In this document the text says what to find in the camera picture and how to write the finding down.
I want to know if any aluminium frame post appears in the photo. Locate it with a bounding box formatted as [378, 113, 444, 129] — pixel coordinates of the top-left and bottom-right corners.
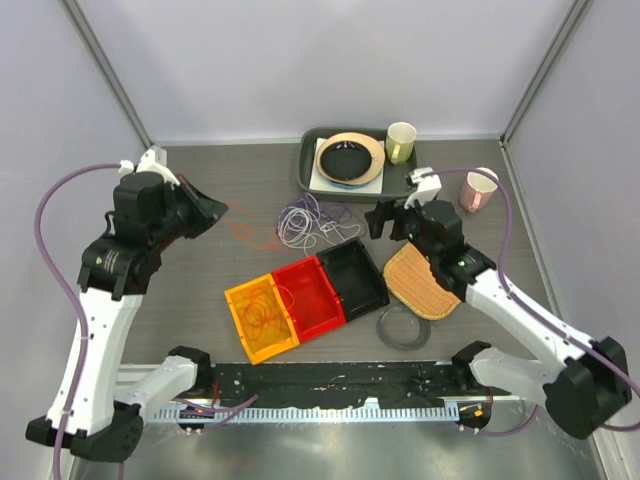
[59, 0, 153, 149]
[500, 0, 593, 148]

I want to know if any white paper sheet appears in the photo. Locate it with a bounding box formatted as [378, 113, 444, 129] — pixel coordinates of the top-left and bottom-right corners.
[308, 134, 385, 195]

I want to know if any aluminium front rail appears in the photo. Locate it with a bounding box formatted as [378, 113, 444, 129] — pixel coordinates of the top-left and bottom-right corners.
[62, 362, 611, 426]

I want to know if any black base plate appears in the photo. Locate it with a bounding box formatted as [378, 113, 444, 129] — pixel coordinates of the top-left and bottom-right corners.
[199, 360, 512, 409]

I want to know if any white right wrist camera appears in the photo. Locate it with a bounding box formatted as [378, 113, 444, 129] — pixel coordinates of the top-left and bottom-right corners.
[404, 167, 442, 210]

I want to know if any aluminium frame post left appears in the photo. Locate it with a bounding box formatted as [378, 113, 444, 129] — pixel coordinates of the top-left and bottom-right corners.
[59, 0, 153, 149]

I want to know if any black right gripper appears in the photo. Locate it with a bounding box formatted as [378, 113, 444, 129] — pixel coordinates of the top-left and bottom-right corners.
[366, 194, 440, 264]

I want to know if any woven orange basket tray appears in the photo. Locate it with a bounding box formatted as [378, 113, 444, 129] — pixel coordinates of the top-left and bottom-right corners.
[383, 243, 461, 321]

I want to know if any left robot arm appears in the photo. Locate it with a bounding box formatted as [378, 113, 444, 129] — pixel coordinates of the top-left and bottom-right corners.
[25, 172, 228, 463]

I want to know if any blue plate under plate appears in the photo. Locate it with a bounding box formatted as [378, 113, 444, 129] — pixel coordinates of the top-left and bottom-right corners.
[329, 180, 362, 189]

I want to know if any aluminium frame post right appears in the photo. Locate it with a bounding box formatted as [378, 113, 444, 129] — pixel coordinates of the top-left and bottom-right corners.
[500, 0, 593, 148]

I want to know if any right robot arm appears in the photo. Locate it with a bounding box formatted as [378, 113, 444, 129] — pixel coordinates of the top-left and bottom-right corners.
[365, 200, 632, 439]

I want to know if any grey coiled cable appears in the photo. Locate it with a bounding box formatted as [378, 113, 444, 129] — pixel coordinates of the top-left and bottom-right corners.
[375, 305, 433, 352]

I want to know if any black plastic bin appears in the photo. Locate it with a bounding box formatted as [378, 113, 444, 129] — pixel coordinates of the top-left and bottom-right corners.
[316, 238, 390, 322]

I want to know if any purple left arm hose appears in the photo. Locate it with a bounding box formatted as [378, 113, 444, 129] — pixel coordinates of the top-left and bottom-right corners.
[33, 162, 259, 480]

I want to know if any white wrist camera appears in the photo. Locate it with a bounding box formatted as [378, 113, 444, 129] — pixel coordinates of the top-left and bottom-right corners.
[404, 167, 442, 210]
[118, 145, 180, 186]

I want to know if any yellow plastic bin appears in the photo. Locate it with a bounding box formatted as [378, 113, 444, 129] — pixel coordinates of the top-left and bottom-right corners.
[224, 274, 300, 365]

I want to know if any red plastic bin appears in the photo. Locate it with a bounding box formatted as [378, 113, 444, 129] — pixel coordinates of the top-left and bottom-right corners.
[271, 255, 346, 344]

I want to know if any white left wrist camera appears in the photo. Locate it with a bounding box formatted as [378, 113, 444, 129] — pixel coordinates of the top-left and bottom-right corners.
[118, 145, 180, 186]

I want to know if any orange cable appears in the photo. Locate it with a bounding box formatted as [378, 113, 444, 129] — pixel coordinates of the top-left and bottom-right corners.
[222, 202, 296, 346]

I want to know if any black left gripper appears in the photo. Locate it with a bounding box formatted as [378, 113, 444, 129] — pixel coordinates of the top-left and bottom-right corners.
[150, 173, 227, 250]

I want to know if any pink mug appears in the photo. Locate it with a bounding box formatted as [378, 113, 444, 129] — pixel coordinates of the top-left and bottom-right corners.
[459, 167, 499, 213]

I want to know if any green mug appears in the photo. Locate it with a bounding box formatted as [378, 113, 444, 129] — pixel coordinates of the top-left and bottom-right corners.
[385, 122, 417, 165]

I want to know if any dark green tray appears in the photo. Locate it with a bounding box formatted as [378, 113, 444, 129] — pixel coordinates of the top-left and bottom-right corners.
[297, 127, 418, 203]

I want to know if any tan rimmed black plate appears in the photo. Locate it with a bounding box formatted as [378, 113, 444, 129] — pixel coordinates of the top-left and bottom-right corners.
[319, 132, 372, 183]

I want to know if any white cable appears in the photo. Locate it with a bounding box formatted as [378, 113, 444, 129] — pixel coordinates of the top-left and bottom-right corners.
[276, 194, 364, 252]

